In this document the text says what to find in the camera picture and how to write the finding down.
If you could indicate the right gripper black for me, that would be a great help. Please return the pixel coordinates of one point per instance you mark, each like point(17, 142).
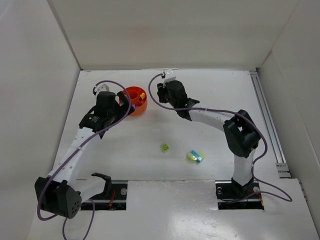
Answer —
point(161, 92)

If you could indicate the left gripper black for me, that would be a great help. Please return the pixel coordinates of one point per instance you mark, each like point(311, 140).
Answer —
point(122, 100)

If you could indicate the yellow curved lego brick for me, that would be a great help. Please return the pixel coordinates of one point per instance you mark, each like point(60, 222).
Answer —
point(142, 96)

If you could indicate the lime green lego brick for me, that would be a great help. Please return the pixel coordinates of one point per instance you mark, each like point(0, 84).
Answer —
point(164, 148)

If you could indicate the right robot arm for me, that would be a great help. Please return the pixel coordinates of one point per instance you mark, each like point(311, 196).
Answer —
point(242, 138)

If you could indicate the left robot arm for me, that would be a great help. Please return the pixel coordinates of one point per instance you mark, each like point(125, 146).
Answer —
point(59, 193)

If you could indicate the orange round divided container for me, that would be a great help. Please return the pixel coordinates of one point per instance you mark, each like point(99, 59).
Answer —
point(140, 106)

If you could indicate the pale yellow lego brick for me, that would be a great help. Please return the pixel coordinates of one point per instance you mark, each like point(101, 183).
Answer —
point(192, 157)

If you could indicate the turquoise lego brick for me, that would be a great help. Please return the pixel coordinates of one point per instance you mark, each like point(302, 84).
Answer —
point(196, 155)

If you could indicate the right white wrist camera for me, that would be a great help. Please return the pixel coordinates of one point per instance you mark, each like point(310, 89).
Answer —
point(168, 75)

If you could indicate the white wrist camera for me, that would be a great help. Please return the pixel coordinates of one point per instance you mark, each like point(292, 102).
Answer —
point(100, 88)
point(168, 75)

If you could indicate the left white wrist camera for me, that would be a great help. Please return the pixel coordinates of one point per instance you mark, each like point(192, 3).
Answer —
point(100, 88)

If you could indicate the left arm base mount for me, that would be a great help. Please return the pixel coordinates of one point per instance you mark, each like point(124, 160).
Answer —
point(102, 193)

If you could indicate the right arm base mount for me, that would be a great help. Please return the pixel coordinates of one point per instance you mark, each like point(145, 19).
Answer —
point(232, 196)

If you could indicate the aluminium rail right side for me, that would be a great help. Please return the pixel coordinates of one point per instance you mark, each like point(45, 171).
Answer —
point(275, 145)

